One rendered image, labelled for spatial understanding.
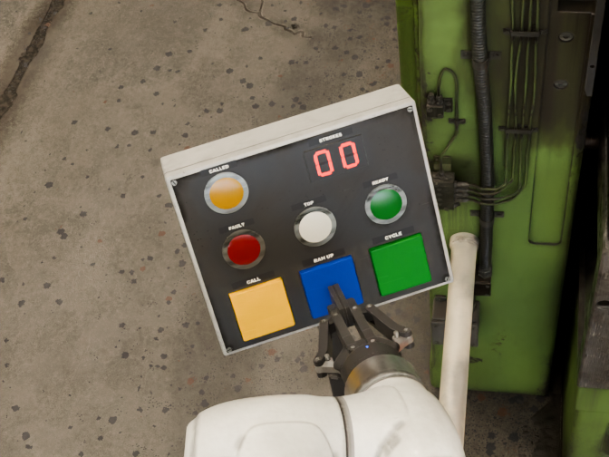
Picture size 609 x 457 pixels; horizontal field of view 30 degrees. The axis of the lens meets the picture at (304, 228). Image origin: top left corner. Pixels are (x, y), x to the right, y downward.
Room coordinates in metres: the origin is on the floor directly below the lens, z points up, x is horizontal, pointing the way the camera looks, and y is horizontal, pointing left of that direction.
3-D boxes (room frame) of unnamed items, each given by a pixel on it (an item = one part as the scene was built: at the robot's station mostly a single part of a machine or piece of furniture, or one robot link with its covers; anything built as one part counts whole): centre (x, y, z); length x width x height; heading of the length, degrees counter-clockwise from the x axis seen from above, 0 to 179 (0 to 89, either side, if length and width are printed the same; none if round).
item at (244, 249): (0.85, 0.08, 1.09); 0.05 x 0.03 x 0.04; 72
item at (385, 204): (0.87, -0.11, 1.09); 0.05 x 0.03 x 0.04; 72
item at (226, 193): (0.89, 0.09, 1.16); 0.05 x 0.03 x 0.04; 72
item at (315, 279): (0.81, -0.02, 1.01); 0.07 x 0.05 x 0.07; 98
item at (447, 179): (1.08, -0.25, 0.80); 0.06 x 0.03 x 0.14; 72
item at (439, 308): (1.07, -0.26, 0.36); 0.09 x 0.07 x 0.12; 72
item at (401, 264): (0.83, -0.12, 1.01); 0.07 x 0.05 x 0.07; 98
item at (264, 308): (0.80, 0.08, 1.01); 0.07 x 0.05 x 0.07; 98
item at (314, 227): (0.86, -0.01, 1.09); 0.05 x 0.03 x 0.04; 72
